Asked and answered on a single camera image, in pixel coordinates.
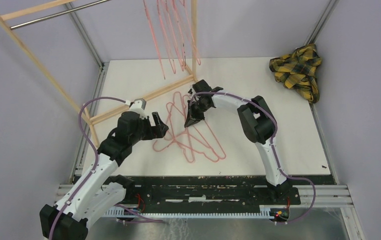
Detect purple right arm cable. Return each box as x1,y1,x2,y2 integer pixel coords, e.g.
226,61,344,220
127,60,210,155
189,92,317,226

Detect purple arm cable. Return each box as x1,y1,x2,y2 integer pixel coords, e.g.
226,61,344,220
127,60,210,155
48,96,167,240
189,92,317,226

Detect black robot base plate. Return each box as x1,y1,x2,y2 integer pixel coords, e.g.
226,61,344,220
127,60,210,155
119,175,333,214

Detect white slotted cable duct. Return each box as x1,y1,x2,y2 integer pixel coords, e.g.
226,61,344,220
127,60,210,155
102,206,289,220

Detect metal rack rod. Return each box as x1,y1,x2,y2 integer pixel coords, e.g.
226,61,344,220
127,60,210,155
10,0,111,30

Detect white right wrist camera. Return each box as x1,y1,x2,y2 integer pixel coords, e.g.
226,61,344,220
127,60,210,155
187,87,194,98

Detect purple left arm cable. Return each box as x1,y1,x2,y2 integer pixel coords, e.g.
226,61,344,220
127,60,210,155
48,96,167,240

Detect wooden clothes rack frame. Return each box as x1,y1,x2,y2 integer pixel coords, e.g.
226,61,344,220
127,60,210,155
0,0,197,143

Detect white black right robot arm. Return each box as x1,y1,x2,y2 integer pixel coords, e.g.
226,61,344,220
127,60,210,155
184,80,292,204

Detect pink wire hanger with hook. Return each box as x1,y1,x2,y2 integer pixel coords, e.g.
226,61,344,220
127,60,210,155
152,133,192,152

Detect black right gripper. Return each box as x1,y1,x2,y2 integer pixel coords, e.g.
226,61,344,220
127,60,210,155
185,99,211,127

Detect pink wire hanger pile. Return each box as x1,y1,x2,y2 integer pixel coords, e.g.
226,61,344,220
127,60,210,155
164,91,227,163

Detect yellow plaid shirt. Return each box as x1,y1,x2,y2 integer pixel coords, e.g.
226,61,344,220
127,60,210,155
268,43,322,104

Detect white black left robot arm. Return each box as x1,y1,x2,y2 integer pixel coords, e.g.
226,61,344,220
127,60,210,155
39,111,169,240

